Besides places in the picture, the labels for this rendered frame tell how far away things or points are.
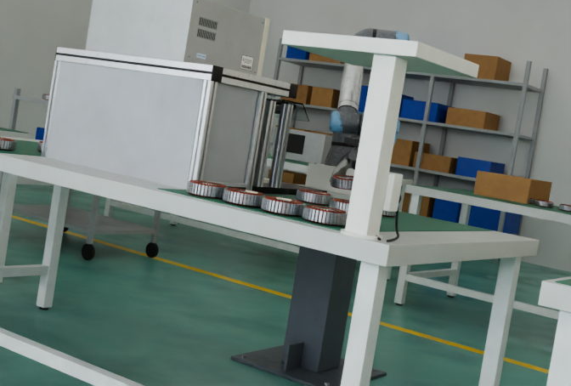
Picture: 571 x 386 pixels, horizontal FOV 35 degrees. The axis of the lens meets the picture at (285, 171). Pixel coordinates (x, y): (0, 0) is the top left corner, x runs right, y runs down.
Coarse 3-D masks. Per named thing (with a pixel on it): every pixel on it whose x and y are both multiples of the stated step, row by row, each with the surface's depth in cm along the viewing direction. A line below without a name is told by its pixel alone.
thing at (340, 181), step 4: (332, 176) 298; (336, 176) 297; (340, 176) 301; (344, 176) 302; (348, 176) 302; (352, 176) 302; (332, 180) 296; (336, 180) 295; (340, 180) 294; (344, 180) 293; (348, 180) 293; (352, 180) 294; (332, 184) 296; (336, 184) 295; (340, 184) 294; (344, 184) 293; (348, 184) 293; (352, 184) 293; (340, 188) 295; (344, 188) 294; (348, 188) 293
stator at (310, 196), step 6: (300, 192) 281; (306, 192) 280; (312, 192) 280; (318, 192) 288; (324, 192) 287; (300, 198) 281; (306, 198) 280; (312, 198) 280; (318, 198) 279; (324, 198) 280; (330, 198) 282; (318, 204) 280; (324, 204) 281
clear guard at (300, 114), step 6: (276, 102) 326; (288, 102) 316; (294, 102) 314; (294, 108) 322; (300, 108) 321; (276, 114) 330; (294, 114) 325; (300, 114) 323; (306, 114) 321; (300, 120) 325; (306, 120) 324
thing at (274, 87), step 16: (64, 48) 296; (96, 64) 287; (112, 64) 283; (128, 64) 279; (144, 64) 276; (160, 64) 272; (176, 64) 268; (192, 64) 265; (208, 80) 261; (224, 80) 265; (240, 80) 271; (256, 80) 277; (272, 80) 284; (288, 96) 293
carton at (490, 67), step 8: (472, 56) 922; (480, 56) 917; (488, 56) 913; (496, 56) 908; (480, 64) 917; (488, 64) 913; (496, 64) 908; (504, 64) 924; (480, 72) 917; (488, 72) 912; (496, 72) 911; (504, 72) 928; (504, 80) 931
